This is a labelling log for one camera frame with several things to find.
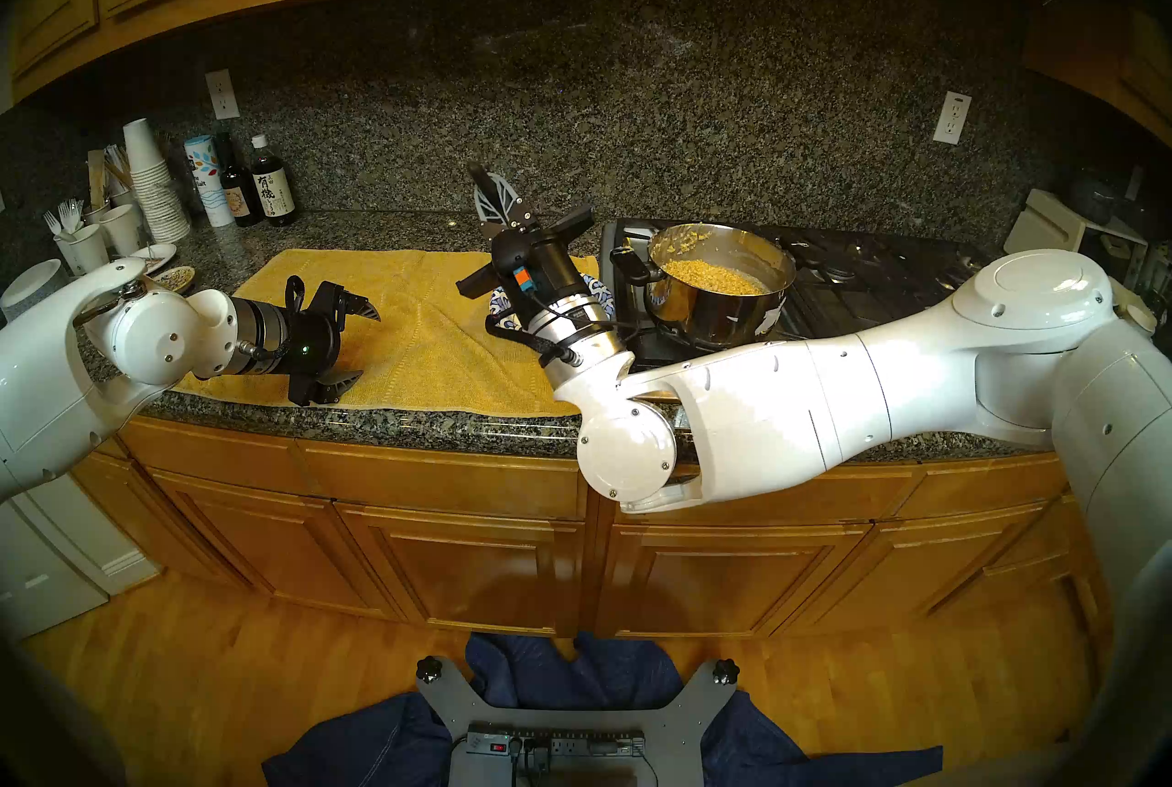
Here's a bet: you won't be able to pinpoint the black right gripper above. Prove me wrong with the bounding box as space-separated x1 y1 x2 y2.
456 173 596 310

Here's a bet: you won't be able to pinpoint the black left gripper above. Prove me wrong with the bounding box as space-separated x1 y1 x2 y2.
271 282 383 407

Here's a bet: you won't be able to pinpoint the blue patterned paper bowl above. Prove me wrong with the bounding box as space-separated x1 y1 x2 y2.
490 274 616 330

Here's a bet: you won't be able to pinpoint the cooked oatmeal mass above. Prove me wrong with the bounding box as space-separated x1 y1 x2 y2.
661 227 770 296

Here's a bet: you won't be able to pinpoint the plain white bowl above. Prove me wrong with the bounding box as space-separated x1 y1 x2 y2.
0 259 65 324

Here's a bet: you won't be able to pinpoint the yellow towel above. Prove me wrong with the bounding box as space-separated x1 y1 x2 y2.
172 248 605 418

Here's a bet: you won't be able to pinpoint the wooden drawer front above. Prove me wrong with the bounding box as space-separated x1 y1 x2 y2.
298 439 590 521
897 454 1072 521
615 469 921 526
119 417 303 484

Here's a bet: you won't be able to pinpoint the soy sauce bottle white label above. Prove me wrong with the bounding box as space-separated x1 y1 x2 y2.
249 134 298 228

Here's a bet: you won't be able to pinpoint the small dark sauce bottle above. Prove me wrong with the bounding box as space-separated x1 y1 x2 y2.
213 132 262 228

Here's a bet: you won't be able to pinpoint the white blue cylindrical canister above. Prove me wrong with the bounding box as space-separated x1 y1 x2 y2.
184 135 235 228

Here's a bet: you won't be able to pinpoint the wooden lower cabinet door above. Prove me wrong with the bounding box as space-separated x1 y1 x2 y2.
151 469 404 621
337 503 587 638
595 524 871 640
778 501 1068 638

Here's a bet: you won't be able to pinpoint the stack of paper cups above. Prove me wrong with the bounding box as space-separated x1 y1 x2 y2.
122 119 191 244

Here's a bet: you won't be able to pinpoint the stainless steel pot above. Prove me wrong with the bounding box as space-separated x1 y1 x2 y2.
609 222 798 351

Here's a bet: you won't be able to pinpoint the paper cup holding forks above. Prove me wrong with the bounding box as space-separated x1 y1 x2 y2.
53 224 111 275

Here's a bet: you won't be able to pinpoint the wooden stirrer sticks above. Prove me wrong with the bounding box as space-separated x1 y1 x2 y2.
87 144 134 211

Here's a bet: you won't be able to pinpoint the white kitchen appliance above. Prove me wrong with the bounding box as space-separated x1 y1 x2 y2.
0 474 164 644

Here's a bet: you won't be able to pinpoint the steel gas stove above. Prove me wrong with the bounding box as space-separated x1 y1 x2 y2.
600 219 994 374

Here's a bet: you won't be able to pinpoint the dark blue cloth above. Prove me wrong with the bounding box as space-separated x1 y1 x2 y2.
263 631 944 787

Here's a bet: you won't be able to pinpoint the grey power strip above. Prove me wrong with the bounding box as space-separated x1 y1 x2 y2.
465 726 646 760

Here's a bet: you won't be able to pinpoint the white toaster oven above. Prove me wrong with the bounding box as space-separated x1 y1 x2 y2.
1004 188 1150 269

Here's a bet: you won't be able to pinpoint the black cable orange connector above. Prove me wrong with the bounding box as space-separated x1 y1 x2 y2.
483 263 587 369

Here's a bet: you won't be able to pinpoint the wooden lower cabinet frame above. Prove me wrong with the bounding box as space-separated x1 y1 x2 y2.
69 414 1113 640

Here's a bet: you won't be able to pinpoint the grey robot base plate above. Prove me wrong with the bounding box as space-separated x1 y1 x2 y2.
417 657 741 787

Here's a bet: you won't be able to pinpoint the wooden corner wall cabinet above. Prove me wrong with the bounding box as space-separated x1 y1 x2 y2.
1025 0 1172 145

